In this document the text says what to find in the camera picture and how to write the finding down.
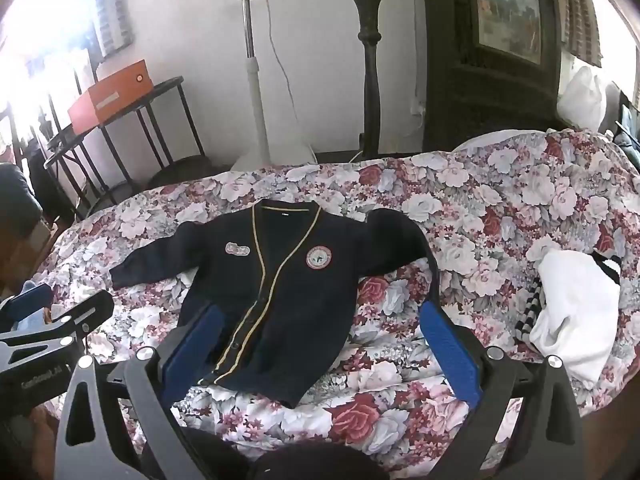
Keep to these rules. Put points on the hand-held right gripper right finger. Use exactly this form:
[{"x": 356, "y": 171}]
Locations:
[{"x": 450, "y": 355}]

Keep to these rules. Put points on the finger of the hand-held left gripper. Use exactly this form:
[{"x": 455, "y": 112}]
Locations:
[
  {"x": 25, "y": 306},
  {"x": 85, "y": 316}
]

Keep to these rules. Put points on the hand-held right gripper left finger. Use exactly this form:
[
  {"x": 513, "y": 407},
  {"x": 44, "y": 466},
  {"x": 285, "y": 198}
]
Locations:
[{"x": 192, "y": 355}]

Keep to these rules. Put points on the navy blue cardigan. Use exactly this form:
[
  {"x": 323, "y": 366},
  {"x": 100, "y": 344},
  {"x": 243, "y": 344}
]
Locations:
[{"x": 290, "y": 300}]

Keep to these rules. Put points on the black white striped garment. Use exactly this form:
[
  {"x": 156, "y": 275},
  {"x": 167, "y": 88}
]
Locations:
[{"x": 527, "y": 317}]

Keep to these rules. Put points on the black leather chair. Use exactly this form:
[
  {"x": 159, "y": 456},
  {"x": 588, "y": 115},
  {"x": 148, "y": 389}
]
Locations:
[{"x": 17, "y": 200}]

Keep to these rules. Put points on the floral blanket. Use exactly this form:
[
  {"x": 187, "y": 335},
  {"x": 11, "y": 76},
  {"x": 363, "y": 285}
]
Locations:
[{"x": 475, "y": 200}]

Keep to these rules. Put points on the low black round table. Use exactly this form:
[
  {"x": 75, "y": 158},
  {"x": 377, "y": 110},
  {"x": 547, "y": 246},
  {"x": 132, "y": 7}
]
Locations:
[{"x": 75, "y": 145}]

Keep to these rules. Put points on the orange box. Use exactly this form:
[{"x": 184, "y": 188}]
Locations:
[{"x": 110, "y": 95}]

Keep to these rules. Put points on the tall black round table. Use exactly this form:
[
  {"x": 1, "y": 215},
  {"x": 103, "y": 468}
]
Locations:
[{"x": 165, "y": 87}]

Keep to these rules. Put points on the white fan stand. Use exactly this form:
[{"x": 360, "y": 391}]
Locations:
[{"x": 255, "y": 100}]

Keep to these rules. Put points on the dark wooden cabinet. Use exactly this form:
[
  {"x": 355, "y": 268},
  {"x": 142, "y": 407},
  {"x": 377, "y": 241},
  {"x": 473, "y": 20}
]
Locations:
[{"x": 460, "y": 85}]

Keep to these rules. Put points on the dark metal floor lamp stand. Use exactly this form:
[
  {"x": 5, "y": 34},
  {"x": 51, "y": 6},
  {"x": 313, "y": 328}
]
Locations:
[{"x": 369, "y": 85}]

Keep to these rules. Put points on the white plastic bag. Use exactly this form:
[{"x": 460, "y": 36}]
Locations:
[{"x": 582, "y": 100}]

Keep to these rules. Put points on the patterned window curtain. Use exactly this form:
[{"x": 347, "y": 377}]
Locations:
[
  {"x": 112, "y": 10},
  {"x": 580, "y": 20}
]

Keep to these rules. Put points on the framed painting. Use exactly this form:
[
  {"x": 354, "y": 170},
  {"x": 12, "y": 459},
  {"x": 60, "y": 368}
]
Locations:
[{"x": 507, "y": 10}]

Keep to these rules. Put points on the white wall socket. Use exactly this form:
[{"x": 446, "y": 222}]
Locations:
[{"x": 417, "y": 108}]

